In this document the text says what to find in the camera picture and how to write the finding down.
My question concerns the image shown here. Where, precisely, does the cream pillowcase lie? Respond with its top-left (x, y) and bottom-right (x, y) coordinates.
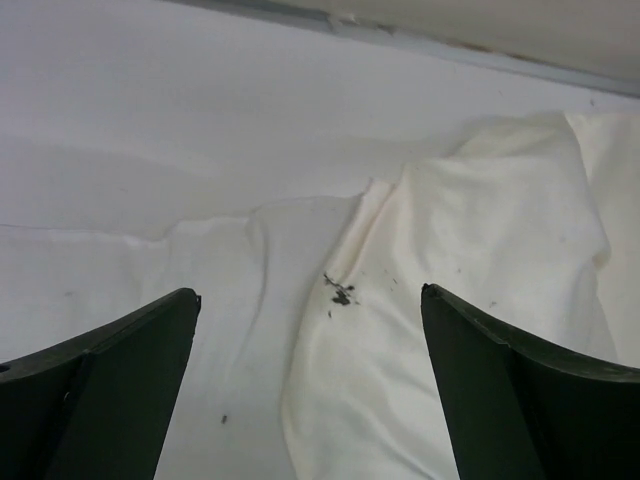
top-left (281, 113), bottom-right (639, 479)

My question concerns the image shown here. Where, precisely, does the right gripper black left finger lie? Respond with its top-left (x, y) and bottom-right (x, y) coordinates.
top-left (1, 288), bottom-right (201, 479)

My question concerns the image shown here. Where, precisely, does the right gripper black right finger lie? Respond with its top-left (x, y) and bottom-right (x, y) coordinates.
top-left (421, 284), bottom-right (639, 479)

